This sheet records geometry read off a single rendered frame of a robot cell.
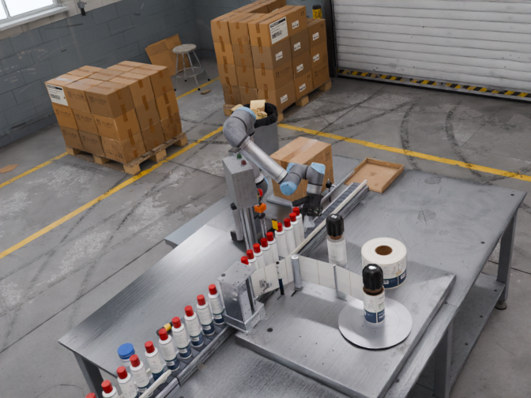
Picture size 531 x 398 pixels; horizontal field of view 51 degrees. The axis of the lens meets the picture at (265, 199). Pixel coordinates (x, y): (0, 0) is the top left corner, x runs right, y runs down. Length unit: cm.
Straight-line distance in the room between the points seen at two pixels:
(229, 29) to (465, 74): 269
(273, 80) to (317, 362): 439
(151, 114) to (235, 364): 397
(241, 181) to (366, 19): 498
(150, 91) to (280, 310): 383
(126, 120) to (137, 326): 337
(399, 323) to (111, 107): 397
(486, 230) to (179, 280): 160
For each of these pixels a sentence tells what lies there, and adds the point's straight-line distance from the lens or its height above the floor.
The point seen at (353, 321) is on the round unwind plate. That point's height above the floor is 89.
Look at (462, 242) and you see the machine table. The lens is 299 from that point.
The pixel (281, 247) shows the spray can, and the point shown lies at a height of 96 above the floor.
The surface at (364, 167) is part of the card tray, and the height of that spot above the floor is 83.
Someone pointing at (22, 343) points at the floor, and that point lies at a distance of 430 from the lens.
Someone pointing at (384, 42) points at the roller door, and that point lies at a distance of 715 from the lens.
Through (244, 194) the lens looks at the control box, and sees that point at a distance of 247.
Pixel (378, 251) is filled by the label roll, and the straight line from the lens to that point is 263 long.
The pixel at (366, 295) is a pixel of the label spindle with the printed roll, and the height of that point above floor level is 106.
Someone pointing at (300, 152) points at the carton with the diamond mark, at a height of 112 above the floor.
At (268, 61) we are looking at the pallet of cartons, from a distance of 623.
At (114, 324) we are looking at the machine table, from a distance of 280.
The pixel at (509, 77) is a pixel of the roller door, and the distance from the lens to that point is 665.
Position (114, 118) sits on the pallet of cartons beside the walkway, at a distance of 572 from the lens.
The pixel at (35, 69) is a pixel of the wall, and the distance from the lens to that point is 782.
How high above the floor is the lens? 260
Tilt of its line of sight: 31 degrees down
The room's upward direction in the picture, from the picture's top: 9 degrees counter-clockwise
